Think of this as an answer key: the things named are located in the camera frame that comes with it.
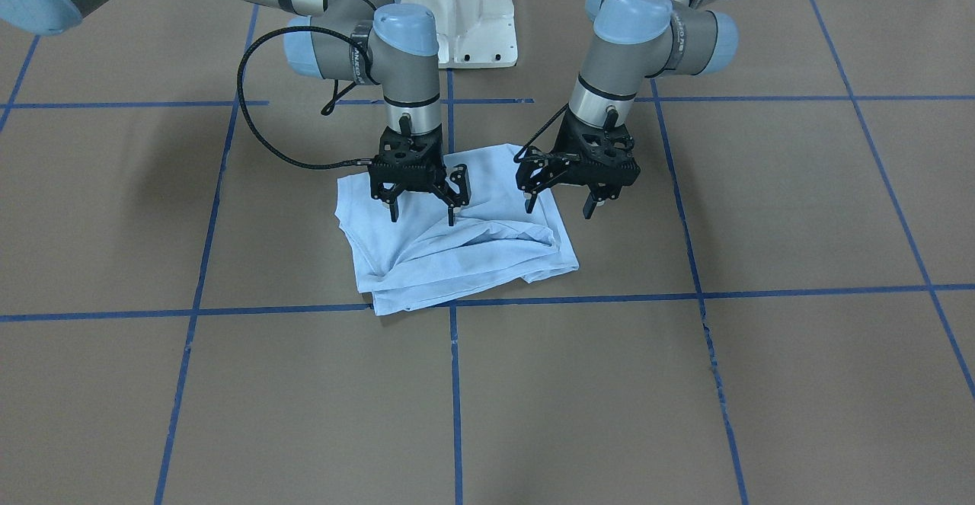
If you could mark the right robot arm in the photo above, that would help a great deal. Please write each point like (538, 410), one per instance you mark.
(388, 43)

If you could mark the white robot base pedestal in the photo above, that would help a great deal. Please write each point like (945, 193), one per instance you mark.
(474, 34)

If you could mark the light blue t-shirt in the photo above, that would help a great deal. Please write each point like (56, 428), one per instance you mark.
(421, 260)

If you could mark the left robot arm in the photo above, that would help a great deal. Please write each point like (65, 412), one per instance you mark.
(632, 41)

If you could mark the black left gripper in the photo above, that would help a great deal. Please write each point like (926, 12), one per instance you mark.
(539, 175)

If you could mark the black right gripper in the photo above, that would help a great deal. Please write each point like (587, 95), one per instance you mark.
(455, 183)

